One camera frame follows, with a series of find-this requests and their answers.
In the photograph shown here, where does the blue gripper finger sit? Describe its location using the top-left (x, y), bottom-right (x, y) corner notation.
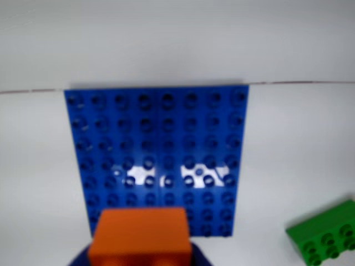
top-left (190, 242), bottom-right (215, 266)
top-left (67, 244), bottom-right (92, 266)

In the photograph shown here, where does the orange 2x2 block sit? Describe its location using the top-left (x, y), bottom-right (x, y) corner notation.
top-left (88, 207), bottom-right (194, 266)

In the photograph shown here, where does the green 2x4 block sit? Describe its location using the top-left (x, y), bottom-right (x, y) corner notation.
top-left (285, 198), bottom-right (355, 266)

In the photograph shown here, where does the blue 8x8 base plate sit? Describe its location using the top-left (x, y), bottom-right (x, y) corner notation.
top-left (64, 85), bottom-right (250, 239)

